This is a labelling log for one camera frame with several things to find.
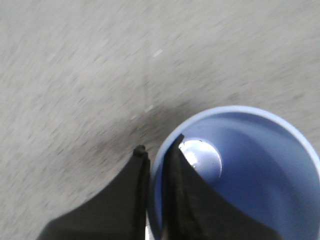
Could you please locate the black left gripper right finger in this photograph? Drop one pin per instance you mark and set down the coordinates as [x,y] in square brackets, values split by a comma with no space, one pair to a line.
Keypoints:
[192,210]

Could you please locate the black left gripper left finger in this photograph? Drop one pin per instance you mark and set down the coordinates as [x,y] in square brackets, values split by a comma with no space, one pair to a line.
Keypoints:
[117,212]

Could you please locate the blue plastic cup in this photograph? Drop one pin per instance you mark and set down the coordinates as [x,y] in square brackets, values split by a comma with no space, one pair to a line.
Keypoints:
[254,159]

